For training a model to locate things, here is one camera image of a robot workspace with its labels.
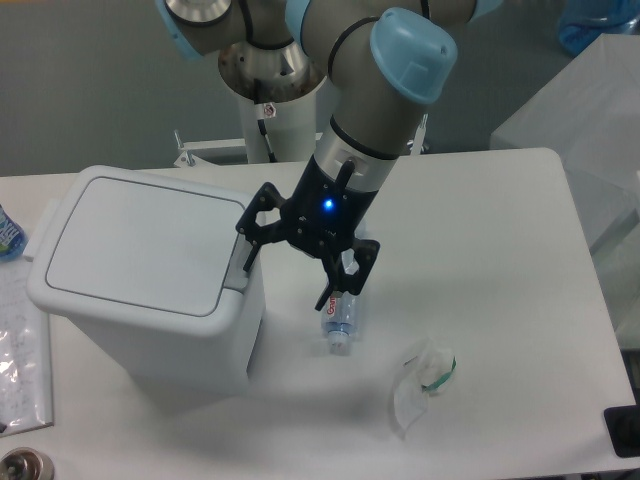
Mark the blue labelled bottle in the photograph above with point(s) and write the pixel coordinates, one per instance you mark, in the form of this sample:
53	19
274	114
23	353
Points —
13	238

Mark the clear plastic water bottle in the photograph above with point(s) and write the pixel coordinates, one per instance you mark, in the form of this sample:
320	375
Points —
339	319

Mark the metal round object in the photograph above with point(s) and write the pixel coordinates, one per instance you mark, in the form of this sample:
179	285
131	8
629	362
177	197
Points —
24	463

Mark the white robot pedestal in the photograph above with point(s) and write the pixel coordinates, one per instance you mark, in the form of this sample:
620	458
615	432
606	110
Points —
270	130

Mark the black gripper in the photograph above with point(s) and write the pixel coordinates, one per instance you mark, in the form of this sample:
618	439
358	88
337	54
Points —
319	219

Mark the paper notebook in plastic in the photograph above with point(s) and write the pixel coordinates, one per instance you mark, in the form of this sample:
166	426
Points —
26	372

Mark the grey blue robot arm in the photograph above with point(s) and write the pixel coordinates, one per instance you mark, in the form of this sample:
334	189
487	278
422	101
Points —
388	59

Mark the crumpled plastic wrapper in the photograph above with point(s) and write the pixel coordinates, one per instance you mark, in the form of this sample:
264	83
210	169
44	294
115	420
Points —
426	370

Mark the black device at edge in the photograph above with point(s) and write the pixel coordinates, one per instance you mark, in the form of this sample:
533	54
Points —
623	427

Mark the white trash can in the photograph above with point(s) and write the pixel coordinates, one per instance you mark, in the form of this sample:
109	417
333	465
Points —
154	272

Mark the blue water jug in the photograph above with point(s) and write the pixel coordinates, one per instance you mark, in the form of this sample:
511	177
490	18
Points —
582	22

